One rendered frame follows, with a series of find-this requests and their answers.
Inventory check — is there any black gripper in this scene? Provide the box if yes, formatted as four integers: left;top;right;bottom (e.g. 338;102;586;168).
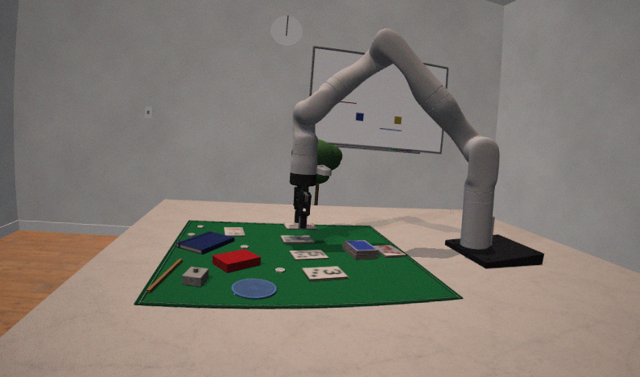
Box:
290;173;317;230

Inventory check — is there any thin wooden stick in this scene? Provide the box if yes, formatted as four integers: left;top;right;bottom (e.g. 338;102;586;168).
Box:
147;259;183;293

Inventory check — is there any blue round coaster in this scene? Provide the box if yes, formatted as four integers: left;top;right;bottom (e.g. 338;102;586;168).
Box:
231;279;277;300

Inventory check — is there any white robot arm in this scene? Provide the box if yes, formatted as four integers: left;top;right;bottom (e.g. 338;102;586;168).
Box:
291;29;500;250

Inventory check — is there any red flat box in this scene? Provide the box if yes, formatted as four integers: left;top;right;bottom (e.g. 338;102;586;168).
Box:
213;249;261;273

